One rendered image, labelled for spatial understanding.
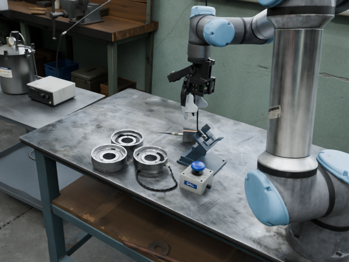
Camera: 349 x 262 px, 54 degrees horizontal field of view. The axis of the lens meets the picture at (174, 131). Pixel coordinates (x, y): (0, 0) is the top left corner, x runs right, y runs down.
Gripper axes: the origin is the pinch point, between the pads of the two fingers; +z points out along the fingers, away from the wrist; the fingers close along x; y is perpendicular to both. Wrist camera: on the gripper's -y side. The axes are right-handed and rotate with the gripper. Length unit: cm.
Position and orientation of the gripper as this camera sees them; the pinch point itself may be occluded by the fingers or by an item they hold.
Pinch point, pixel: (188, 113)
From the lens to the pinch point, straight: 120.0
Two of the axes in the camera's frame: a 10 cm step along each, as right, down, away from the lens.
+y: 8.1, 2.9, -5.2
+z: -0.6, 9.1, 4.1
